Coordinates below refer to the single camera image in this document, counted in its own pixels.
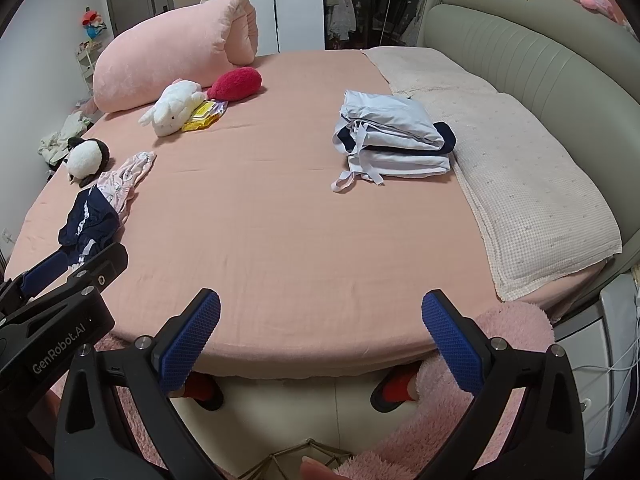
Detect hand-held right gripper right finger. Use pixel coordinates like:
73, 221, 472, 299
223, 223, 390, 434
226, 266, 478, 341
421, 288, 586, 480

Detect pink patterned pants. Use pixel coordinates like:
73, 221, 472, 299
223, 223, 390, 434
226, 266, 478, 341
95, 150, 157, 226

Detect red and black slipper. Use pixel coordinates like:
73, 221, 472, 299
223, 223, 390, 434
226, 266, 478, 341
181, 372, 225, 411
370, 366, 420, 411

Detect pink fuzzy cloth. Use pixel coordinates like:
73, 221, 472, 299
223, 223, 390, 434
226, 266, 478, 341
332, 302, 556, 480

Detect navy shorts with white stripes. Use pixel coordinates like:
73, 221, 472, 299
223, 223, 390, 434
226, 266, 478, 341
57, 185, 121, 268

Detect rolled pink blanket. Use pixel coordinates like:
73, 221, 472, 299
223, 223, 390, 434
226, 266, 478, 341
91, 0, 260, 113

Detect beige textured pillow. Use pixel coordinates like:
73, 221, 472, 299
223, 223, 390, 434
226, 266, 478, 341
362, 46, 498, 98
407, 91, 623, 303

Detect person's right hand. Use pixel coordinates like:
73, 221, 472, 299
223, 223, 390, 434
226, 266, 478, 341
300, 457, 347, 480

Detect white cable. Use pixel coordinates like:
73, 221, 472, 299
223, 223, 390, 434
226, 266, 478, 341
572, 287, 640, 376

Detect glass door wardrobe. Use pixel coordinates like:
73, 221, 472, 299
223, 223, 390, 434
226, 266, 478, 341
322, 0, 433, 53

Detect white nightstand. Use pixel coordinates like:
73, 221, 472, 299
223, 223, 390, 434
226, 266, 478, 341
550, 260, 640, 466

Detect yellow packet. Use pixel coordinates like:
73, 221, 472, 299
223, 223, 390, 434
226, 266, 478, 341
181, 100, 229, 133

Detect pink fuzzy rug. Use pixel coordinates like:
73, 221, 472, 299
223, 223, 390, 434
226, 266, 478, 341
45, 332, 168, 480

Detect navy and white folded cloth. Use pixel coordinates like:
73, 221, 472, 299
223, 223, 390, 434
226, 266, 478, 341
334, 89, 443, 153

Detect white plush rabbit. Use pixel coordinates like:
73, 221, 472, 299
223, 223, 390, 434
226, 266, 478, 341
138, 79, 207, 137

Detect white shelf cart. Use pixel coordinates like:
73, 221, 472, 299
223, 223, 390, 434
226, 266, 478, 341
75, 40, 103, 96

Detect black and white plush penguin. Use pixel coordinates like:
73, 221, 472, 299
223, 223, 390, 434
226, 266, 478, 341
65, 136, 111, 188

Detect pile of pale clothes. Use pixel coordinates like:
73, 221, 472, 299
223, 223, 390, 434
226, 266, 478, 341
39, 110, 93, 166

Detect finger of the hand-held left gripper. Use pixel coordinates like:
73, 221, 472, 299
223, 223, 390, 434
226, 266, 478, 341
65, 241, 130, 293
0, 249, 73, 308

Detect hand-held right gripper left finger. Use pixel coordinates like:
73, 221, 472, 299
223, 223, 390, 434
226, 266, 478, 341
52, 287, 223, 480

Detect gold wire basket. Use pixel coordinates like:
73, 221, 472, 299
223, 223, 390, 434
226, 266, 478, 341
245, 437, 361, 480

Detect white wardrobe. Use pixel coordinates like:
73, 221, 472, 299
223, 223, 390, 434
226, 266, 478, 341
222, 0, 326, 56

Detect bed with pink sheet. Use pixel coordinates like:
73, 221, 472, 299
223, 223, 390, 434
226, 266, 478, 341
2, 47, 623, 461

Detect red and blue plush toy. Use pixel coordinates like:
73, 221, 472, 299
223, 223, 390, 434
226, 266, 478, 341
81, 7, 108, 43

